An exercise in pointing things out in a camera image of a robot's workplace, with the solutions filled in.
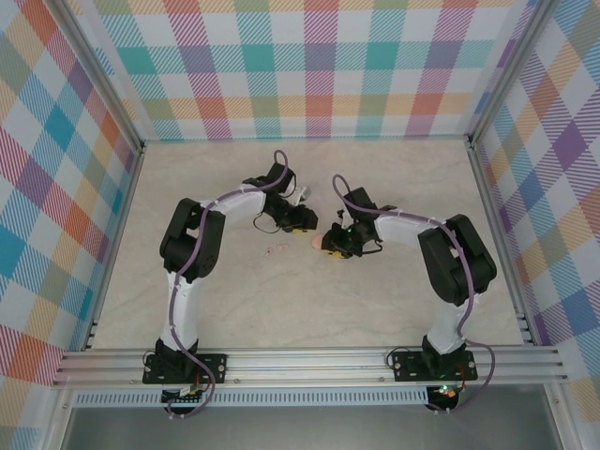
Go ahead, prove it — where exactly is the right controller circuit board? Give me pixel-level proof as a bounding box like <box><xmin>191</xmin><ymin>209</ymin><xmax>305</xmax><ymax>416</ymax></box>
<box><xmin>430</xmin><ymin>382</ymin><xmax>465</xmax><ymax>400</ymax></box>

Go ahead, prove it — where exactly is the controller circuit board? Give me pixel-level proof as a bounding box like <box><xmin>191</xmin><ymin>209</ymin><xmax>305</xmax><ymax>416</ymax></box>
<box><xmin>161</xmin><ymin>382</ymin><xmax>210</xmax><ymax>407</ymax></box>
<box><xmin>430</xmin><ymin>382</ymin><xmax>465</xmax><ymax>400</ymax></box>

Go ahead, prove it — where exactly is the grey metal panel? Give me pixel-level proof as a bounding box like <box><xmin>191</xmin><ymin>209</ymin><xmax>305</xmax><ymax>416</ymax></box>
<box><xmin>60</xmin><ymin>405</ymin><xmax>563</xmax><ymax>450</ymax></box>

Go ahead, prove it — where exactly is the left controller circuit board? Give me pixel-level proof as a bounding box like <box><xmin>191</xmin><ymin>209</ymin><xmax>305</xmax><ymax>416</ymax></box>
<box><xmin>161</xmin><ymin>382</ymin><xmax>210</xmax><ymax>407</ymax></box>

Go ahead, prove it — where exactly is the left gripper thin black wire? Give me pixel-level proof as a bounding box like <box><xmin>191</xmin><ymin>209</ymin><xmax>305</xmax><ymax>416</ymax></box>
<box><xmin>252</xmin><ymin>212</ymin><xmax>285</xmax><ymax>234</ymax></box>

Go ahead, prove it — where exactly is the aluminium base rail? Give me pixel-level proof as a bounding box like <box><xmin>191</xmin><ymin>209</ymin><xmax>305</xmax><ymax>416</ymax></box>
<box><xmin>54</xmin><ymin>345</ymin><xmax>569</xmax><ymax>388</ymax></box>

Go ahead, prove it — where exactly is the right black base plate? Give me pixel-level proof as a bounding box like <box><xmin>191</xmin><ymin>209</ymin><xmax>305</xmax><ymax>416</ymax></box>
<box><xmin>392</xmin><ymin>349</ymin><xmax>479</xmax><ymax>382</ymax></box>

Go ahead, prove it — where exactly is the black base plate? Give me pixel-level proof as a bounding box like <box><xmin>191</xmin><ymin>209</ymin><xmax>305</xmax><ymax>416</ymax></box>
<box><xmin>392</xmin><ymin>349</ymin><xmax>479</xmax><ymax>382</ymax></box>
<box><xmin>142</xmin><ymin>352</ymin><xmax>229</xmax><ymax>386</ymax></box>

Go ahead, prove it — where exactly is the slotted grey cable duct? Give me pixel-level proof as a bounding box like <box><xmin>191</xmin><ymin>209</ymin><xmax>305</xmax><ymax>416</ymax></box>
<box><xmin>74</xmin><ymin>391</ymin><xmax>431</xmax><ymax>408</ymax></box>

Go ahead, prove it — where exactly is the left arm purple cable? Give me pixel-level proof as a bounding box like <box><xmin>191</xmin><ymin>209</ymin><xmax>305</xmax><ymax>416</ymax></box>
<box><xmin>163</xmin><ymin>148</ymin><xmax>291</xmax><ymax>420</ymax></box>

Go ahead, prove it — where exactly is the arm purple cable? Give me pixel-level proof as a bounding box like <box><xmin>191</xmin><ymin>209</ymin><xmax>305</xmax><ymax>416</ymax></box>
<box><xmin>163</xmin><ymin>148</ymin><xmax>291</xmax><ymax>420</ymax></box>
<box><xmin>331</xmin><ymin>173</ymin><xmax>498</xmax><ymax>416</ymax></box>

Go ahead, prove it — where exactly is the right aluminium side rail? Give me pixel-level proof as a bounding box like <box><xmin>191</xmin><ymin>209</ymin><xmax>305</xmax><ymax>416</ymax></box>
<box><xmin>467</xmin><ymin>135</ymin><xmax>536</xmax><ymax>349</ymax></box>

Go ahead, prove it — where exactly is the aluminium side rail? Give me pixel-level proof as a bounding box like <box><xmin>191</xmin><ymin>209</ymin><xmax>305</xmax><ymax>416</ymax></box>
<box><xmin>82</xmin><ymin>142</ymin><xmax>147</xmax><ymax>353</ymax></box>
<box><xmin>467</xmin><ymin>135</ymin><xmax>536</xmax><ymax>349</ymax></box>

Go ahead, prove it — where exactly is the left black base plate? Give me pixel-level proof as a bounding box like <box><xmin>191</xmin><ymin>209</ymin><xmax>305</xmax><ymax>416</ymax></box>
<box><xmin>142</xmin><ymin>352</ymin><xmax>229</xmax><ymax>386</ymax></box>

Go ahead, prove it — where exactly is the left aluminium side rail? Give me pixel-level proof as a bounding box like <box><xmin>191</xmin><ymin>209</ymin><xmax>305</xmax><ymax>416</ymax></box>
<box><xmin>82</xmin><ymin>142</ymin><xmax>147</xmax><ymax>353</ymax></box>

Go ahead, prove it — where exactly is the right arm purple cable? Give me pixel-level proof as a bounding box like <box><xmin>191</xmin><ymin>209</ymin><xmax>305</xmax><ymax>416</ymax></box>
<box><xmin>331</xmin><ymin>173</ymin><xmax>498</xmax><ymax>416</ymax></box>

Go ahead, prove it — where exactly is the right aluminium frame post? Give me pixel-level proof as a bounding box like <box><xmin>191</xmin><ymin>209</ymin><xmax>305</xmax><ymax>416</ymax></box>
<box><xmin>467</xmin><ymin>0</ymin><xmax>558</xmax><ymax>146</ymax></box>

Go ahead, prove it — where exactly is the aluminium frame post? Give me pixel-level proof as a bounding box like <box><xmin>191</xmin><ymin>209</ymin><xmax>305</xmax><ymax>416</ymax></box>
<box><xmin>467</xmin><ymin>0</ymin><xmax>558</xmax><ymax>146</ymax></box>
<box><xmin>54</xmin><ymin>0</ymin><xmax>147</xmax><ymax>156</ymax></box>

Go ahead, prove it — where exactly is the left aluminium frame post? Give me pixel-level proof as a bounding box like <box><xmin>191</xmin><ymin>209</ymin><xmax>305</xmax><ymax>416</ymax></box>
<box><xmin>54</xmin><ymin>0</ymin><xmax>147</xmax><ymax>156</ymax></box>

